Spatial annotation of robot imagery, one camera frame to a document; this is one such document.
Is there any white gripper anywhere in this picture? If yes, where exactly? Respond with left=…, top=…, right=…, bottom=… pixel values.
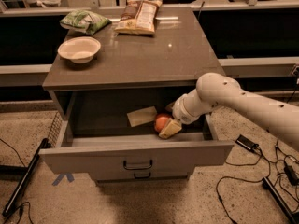
left=159, top=91, right=203, bottom=139

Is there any red apple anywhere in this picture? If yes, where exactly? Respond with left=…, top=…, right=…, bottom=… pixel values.
left=154, top=113, right=172, bottom=133

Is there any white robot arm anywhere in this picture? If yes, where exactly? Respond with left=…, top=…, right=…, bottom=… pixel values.
left=159, top=73, right=299, bottom=150

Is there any grey drawer cabinet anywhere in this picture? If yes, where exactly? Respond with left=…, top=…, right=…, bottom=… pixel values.
left=42, top=7, right=228, bottom=185

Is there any open top drawer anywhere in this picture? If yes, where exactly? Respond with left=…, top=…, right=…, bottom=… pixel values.
left=38, top=87, right=235, bottom=175

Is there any black power adapter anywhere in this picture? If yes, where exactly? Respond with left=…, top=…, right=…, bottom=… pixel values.
left=235, top=135, right=259, bottom=152

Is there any brown and white chip bag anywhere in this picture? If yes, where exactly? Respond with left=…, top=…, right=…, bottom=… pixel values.
left=115, top=0, right=162, bottom=35

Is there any white bowl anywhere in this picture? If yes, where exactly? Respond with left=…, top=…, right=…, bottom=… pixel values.
left=58, top=36, right=101, bottom=64

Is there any black bar right floor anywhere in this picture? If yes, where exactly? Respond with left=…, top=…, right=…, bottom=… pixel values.
left=262, top=177, right=299, bottom=224

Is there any black bar floor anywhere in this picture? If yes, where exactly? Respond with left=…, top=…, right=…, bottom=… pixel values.
left=262, top=177, right=299, bottom=224
left=0, top=138, right=51, bottom=217

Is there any green chip bag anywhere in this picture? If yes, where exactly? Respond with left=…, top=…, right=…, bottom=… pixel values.
left=60, top=10, right=111, bottom=35

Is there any black bar left floor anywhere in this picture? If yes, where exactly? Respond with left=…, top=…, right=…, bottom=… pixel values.
left=0, top=138, right=51, bottom=217

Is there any black power brick right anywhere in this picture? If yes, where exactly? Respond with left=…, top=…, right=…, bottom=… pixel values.
left=284, top=165, right=299, bottom=186

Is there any black cable on floor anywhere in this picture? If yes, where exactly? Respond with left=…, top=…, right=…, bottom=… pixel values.
left=215, top=87, right=299, bottom=224

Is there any black cable left floor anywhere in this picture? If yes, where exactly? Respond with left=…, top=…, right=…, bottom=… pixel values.
left=0, top=137, right=35, bottom=224

